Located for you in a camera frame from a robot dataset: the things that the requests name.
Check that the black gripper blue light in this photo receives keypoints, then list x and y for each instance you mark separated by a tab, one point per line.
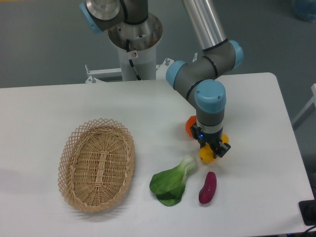
214	140

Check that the yellow mango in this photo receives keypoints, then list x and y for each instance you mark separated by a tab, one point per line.
206	154

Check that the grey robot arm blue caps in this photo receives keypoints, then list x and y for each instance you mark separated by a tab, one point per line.
135	32

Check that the orange persimmon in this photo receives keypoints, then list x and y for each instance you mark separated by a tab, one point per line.
190	122

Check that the purple sweet potato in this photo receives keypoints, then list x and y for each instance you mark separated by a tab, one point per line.
208	190

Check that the green bok choy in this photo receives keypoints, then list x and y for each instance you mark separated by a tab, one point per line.
169	185

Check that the woven wicker basket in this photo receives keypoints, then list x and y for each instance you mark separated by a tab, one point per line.
96	166

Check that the black device at table edge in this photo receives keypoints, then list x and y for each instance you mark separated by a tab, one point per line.
308	211

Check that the white metal base frame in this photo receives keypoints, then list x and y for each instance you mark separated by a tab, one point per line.
116	74

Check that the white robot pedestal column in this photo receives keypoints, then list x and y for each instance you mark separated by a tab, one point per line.
141	61

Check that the white frame at right edge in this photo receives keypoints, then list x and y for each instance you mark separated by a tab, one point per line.
306	111

